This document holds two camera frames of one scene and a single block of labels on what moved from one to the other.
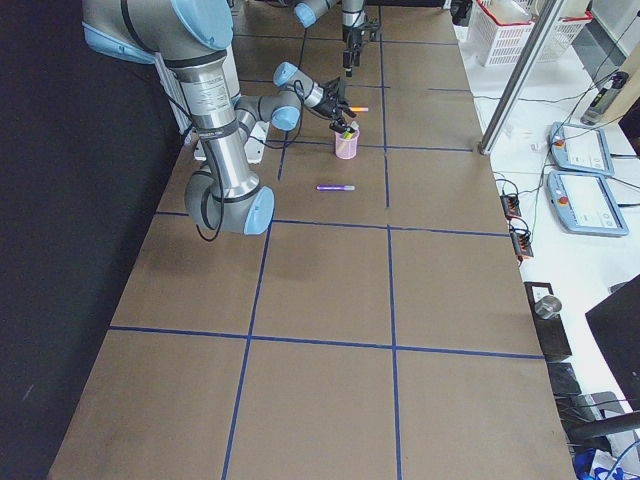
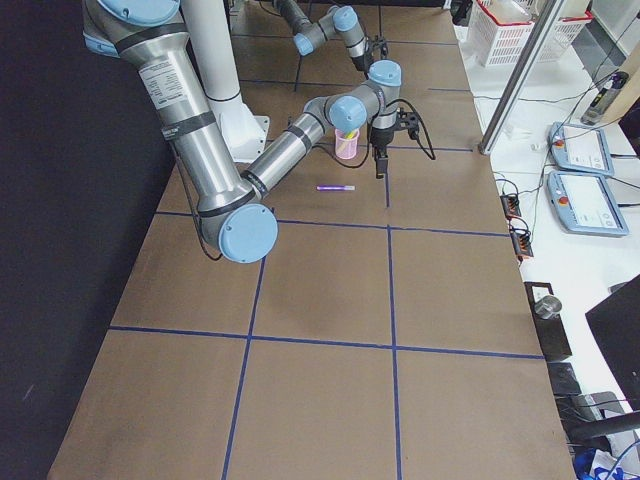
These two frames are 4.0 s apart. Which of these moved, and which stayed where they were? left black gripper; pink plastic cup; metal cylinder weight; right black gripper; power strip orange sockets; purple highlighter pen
Moved: right black gripper; left black gripper
Stayed: power strip orange sockets; metal cylinder weight; pink plastic cup; purple highlighter pen
